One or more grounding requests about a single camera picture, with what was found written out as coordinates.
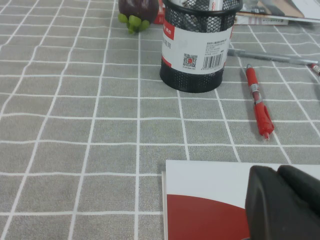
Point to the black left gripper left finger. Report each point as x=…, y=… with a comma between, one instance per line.
x=270, y=212

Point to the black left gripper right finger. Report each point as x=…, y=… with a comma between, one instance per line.
x=305, y=185

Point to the red retractable pen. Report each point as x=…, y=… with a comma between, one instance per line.
x=262, y=117

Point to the grey translucent pen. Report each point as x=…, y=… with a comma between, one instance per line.
x=270, y=57

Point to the black mesh pen holder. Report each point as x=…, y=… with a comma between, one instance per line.
x=197, y=50

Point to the white red booklet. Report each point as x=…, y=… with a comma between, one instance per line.
x=200, y=180

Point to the white photo brochure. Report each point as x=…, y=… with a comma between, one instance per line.
x=275, y=7

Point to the white marker black cap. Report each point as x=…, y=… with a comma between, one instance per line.
x=215, y=4
x=180, y=3

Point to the grey grid tablecloth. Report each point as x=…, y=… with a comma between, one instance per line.
x=75, y=125

